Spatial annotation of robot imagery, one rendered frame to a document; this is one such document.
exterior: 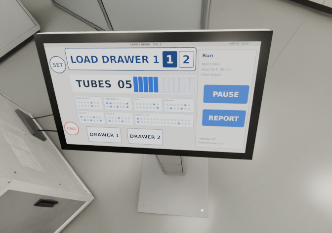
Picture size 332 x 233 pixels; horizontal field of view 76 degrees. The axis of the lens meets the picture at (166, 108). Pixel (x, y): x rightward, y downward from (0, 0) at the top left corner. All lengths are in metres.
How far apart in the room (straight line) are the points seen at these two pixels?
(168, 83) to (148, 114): 0.09
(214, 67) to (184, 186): 1.11
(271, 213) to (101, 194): 1.11
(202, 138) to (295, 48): 1.81
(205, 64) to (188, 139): 0.19
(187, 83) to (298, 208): 1.31
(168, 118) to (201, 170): 1.02
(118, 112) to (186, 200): 1.04
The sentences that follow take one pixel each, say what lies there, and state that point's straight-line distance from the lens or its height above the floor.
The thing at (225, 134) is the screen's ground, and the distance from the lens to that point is 0.54.
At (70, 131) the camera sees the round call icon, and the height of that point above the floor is 1.01.
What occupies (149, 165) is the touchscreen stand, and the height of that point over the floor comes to 0.03.
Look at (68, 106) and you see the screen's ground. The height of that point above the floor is 1.06.
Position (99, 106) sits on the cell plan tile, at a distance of 0.56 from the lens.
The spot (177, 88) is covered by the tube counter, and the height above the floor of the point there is 1.11.
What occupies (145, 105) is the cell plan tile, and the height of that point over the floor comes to 1.07.
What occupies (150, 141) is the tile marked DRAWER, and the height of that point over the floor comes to 0.99.
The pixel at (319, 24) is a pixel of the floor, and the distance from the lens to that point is 2.55.
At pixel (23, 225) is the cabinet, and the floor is 0.45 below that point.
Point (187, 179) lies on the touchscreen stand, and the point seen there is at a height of 0.04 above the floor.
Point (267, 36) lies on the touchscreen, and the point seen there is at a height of 1.19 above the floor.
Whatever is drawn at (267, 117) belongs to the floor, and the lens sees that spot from 1.78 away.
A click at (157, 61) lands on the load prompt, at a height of 1.15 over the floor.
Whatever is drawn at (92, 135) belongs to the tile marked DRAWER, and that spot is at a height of 1.00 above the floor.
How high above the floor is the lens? 1.52
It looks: 62 degrees down
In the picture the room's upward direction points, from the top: 12 degrees counter-clockwise
